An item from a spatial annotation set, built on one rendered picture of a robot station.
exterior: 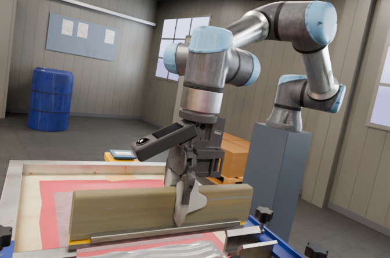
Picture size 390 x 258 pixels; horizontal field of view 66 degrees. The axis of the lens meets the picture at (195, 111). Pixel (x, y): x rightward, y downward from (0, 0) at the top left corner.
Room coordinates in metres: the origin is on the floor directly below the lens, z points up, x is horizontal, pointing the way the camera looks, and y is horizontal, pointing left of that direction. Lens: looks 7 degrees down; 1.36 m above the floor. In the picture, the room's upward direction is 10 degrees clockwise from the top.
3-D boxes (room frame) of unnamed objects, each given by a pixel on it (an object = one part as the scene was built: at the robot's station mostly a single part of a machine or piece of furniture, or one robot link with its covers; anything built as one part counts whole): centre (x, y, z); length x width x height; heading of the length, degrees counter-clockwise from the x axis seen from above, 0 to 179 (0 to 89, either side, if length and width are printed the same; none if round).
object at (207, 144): (0.56, -0.01, 1.23); 0.09 x 0.08 x 0.12; 119
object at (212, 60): (0.56, -0.01, 1.39); 0.09 x 0.08 x 0.11; 143
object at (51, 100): (5.53, 2.68, 0.50); 1.36 x 0.84 x 1.00; 39
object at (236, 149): (4.42, -0.53, 0.25); 1.32 x 0.90 x 0.49; 39
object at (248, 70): (0.64, -0.05, 1.39); 0.11 x 0.11 x 0.08; 53
